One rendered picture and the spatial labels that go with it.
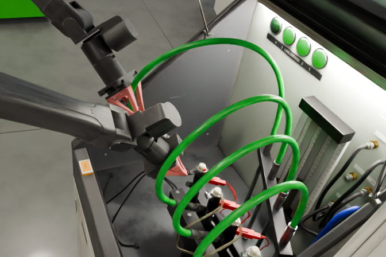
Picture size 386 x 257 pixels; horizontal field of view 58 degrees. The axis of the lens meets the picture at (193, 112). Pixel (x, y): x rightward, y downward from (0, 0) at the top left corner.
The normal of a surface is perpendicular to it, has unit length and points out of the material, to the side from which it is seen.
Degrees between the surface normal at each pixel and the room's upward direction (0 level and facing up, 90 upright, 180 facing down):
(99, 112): 47
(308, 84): 90
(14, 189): 0
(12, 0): 90
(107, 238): 0
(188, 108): 90
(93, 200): 0
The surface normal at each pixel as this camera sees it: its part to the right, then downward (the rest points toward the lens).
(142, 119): -0.42, -0.26
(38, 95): 0.83, -0.45
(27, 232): 0.16, -0.78
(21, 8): 0.48, 0.59
